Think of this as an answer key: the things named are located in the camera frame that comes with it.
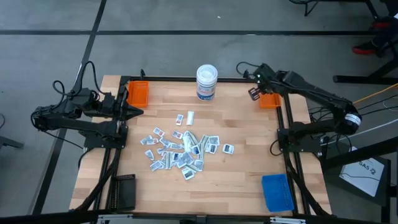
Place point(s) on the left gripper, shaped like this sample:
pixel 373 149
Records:
pixel 121 102

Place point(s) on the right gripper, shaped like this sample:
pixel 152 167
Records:
pixel 265 79

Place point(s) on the plain white packet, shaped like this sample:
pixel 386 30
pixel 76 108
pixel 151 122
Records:
pixel 190 118

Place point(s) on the green striped bandage wrapper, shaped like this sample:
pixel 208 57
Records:
pixel 192 168
pixel 204 139
pixel 170 159
pixel 195 137
pixel 202 155
pixel 166 160

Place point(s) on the white packet black print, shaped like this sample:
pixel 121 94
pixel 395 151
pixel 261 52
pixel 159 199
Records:
pixel 196 150
pixel 211 148
pixel 188 173
pixel 228 149
pixel 214 140

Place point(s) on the large white gauze packet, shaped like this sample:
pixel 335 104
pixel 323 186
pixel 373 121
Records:
pixel 187 141

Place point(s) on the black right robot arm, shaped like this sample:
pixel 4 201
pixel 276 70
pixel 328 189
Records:
pixel 311 93

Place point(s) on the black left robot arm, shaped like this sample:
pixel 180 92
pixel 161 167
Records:
pixel 93 127

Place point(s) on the orange plastic mesh basket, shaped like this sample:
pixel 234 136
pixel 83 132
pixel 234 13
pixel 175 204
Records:
pixel 270 102
pixel 138 94

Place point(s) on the white wipes canister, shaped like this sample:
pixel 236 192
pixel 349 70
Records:
pixel 206 82

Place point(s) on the black plastic mesh basket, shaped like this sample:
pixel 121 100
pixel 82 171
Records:
pixel 124 193

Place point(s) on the blue plastic mesh basket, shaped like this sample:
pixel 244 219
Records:
pixel 277 193

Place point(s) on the black stand foot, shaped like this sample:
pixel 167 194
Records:
pixel 357 79

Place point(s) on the black diagonal beam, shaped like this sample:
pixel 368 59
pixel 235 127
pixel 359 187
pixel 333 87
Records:
pixel 357 154

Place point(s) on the person's shoe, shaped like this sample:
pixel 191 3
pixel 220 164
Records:
pixel 382 24
pixel 365 49

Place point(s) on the grey stand foot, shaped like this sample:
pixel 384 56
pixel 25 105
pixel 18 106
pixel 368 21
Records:
pixel 9 142

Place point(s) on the white printed paper sheet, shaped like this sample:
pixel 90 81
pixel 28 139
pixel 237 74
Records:
pixel 362 175

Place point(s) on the black rig beam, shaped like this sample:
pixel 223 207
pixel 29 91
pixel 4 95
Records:
pixel 37 218

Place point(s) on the black furniture legs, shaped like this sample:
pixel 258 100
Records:
pixel 371 7

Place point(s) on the person's leg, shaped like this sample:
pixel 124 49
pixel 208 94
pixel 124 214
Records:
pixel 388 37

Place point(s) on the black stand platform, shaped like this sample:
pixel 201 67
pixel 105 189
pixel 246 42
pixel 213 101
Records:
pixel 387 174

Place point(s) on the silver metal bracket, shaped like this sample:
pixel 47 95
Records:
pixel 287 221
pixel 115 219

